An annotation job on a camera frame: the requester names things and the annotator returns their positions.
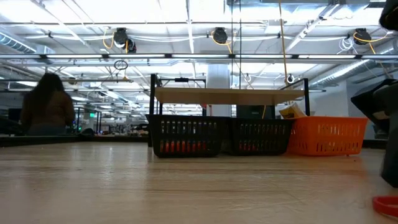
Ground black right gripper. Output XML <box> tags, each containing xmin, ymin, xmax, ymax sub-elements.
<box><xmin>350</xmin><ymin>78</ymin><xmax>398</xmax><ymax>189</ymax></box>

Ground orange plastic slotted basket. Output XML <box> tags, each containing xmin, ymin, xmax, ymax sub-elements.
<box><xmin>285</xmin><ymin>116</ymin><xmax>370</xmax><ymax>157</ymax></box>

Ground yellow crayon pack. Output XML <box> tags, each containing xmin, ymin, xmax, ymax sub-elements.
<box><xmin>278</xmin><ymin>102</ymin><xmax>307</xmax><ymax>119</ymax></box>

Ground black plastic slotted basket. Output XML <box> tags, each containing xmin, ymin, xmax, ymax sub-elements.
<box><xmin>146</xmin><ymin>114</ymin><xmax>233</xmax><ymax>159</ymax></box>
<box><xmin>222</xmin><ymin>117</ymin><xmax>295</xmax><ymax>157</ymax></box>

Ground wooden shelf riser black legs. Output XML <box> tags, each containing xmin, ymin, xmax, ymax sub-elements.
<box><xmin>149</xmin><ymin>73</ymin><xmax>311</xmax><ymax>116</ymax></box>

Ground white column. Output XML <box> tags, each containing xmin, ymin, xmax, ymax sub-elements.
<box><xmin>206</xmin><ymin>63</ymin><xmax>233</xmax><ymax>118</ymax></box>

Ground person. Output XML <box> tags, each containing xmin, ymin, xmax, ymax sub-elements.
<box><xmin>19</xmin><ymin>72</ymin><xmax>76</xmax><ymax>136</ymax></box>

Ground black ceiling cable reel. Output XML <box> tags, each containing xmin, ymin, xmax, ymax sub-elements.
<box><xmin>353</xmin><ymin>27</ymin><xmax>373</xmax><ymax>46</ymax></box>
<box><xmin>212</xmin><ymin>27</ymin><xmax>229</xmax><ymax>44</ymax></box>
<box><xmin>112</xmin><ymin>27</ymin><xmax>137</xmax><ymax>54</ymax></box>

